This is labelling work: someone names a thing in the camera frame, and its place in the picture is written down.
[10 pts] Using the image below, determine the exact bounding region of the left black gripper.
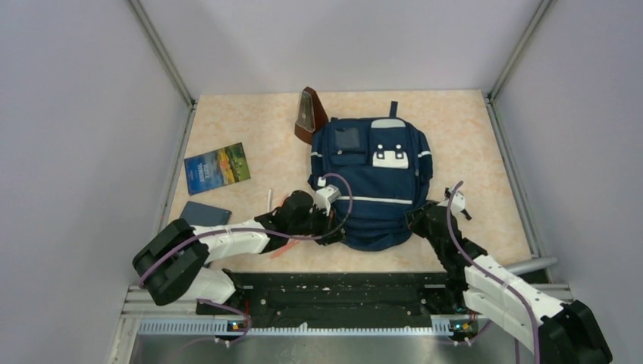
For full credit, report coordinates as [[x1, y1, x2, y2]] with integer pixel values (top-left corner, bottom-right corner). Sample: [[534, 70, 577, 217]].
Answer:
[[289, 204, 346, 246]]

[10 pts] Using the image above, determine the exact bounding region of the navy blue backpack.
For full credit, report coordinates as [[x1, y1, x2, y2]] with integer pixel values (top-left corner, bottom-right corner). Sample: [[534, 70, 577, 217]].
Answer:
[[309, 102, 434, 252]]

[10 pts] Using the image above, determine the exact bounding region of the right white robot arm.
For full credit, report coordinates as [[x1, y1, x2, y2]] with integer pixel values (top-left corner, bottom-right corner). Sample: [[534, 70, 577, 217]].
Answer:
[[406, 202, 613, 363]]

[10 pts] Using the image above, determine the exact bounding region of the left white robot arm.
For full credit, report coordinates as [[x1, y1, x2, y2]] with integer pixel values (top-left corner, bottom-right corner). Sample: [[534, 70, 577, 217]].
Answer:
[[132, 185, 342, 314]]

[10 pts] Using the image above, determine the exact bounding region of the lower orange pen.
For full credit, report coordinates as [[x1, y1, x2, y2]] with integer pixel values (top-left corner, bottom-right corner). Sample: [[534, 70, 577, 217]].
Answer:
[[270, 240, 300, 259]]

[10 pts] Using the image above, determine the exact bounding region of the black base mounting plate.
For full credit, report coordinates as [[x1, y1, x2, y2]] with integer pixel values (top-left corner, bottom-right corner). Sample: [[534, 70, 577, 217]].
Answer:
[[226, 272, 470, 328]]

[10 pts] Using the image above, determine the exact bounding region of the blue Animal Farm book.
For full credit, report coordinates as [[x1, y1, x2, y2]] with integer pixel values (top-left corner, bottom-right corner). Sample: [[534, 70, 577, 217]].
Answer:
[[184, 143, 251, 196]]

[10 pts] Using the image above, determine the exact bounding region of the dark blue notebook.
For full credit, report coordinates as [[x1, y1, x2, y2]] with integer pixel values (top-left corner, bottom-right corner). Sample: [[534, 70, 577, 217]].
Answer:
[[180, 201, 232, 227]]

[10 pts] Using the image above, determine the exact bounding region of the brown wooden metronome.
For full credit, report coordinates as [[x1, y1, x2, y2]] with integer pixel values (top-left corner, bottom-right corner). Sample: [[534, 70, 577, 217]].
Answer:
[[294, 86, 329, 145]]

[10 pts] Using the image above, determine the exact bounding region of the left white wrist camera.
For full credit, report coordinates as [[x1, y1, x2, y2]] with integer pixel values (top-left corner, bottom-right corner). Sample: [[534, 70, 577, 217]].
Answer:
[[313, 185, 341, 216]]

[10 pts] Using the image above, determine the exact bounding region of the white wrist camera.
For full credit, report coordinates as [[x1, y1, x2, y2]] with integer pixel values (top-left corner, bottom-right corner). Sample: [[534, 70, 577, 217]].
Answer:
[[313, 185, 341, 216], [441, 187, 472, 221]]

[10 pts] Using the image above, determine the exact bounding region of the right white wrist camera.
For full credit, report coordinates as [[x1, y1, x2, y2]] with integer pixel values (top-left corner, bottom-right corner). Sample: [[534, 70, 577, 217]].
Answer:
[[441, 187, 472, 221]]

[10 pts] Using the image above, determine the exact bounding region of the aluminium frame rail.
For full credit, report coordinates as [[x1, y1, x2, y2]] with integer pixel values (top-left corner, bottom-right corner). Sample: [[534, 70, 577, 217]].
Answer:
[[108, 284, 594, 364]]

